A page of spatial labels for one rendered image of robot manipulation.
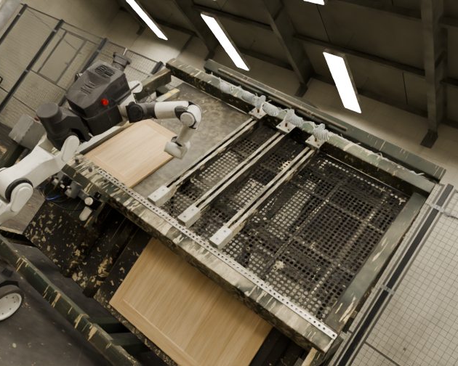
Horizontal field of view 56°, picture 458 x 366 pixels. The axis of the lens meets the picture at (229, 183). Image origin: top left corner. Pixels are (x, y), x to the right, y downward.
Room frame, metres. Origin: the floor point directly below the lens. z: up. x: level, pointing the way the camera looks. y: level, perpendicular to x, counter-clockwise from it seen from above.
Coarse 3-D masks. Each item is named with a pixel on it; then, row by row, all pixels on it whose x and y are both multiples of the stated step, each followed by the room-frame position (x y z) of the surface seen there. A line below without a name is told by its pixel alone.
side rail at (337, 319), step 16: (416, 208) 2.49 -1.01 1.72; (400, 224) 2.41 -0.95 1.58; (384, 240) 2.34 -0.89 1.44; (384, 256) 2.27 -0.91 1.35; (368, 272) 2.21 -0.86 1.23; (352, 288) 2.15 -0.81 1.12; (368, 288) 2.26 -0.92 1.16; (336, 304) 2.09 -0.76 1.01; (352, 304) 2.09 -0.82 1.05; (336, 320) 2.04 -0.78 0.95
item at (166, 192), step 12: (264, 96) 2.89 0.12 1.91; (252, 120) 3.00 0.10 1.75; (240, 132) 2.89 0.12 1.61; (228, 144) 2.82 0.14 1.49; (204, 156) 2.73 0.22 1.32; (216, 156) 2.77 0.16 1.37; (192, 168) 2.69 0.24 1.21; (204, 168) 2.73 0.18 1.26; (180, 180) 2.59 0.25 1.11; (192, 180) 2.69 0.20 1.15; (156, 192) 2.52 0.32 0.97; (168, 192) 2.54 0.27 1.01; (156, 204) 2.50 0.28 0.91
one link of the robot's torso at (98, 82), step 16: (96, 64) 2.32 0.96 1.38; (80, 80) 2.28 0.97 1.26; (96, 80) 2.25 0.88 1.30; (112, 80) 2.23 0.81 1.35; (80, 96) 2.24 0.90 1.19; (96, 96) 2.21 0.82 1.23; (112, 96) 2.28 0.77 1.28; (128, 96) 2.33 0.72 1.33; (80, 112) 2.27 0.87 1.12; (96, 112) 2.25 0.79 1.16; (112, 112) 2.31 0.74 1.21; (96, 128) 2.32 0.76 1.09
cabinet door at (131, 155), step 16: (128, 128) 2.99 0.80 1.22; (144, 128) 3.00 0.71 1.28; (160, 128) 3.00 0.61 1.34; (112, 144) 2.88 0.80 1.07; (128, 144) 2.89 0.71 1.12; (144, 144) 2.89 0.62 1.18; (160, 144) 2.89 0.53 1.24; (96, 160) 2.77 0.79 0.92; (112, 160) 2.78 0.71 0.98; (128, 160) 2.78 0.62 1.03; (144, 160) 2.78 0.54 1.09; (160, 160) 2.78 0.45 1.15; (128, 176) 2.69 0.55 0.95; (144, 176) 2.69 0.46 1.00
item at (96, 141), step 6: (162, 96) 3.21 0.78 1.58; (174, 96) 3.25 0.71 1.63; (114, 126) 2.97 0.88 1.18; (120, 126) 2.97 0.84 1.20; (126, 126) 3.02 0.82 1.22; (108, 132) 2.93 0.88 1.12; (114, 132) 2.95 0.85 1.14; (96, 138) 2.88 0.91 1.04; (102, 138) 2.89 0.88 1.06; (108, 138) 2.94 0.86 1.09; (84, 144) 2.85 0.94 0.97; (90, 144) 2.85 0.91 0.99; (96, 144) 2.87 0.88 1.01; (78, 150) 2.80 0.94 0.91; (84, 150) 2.82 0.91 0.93
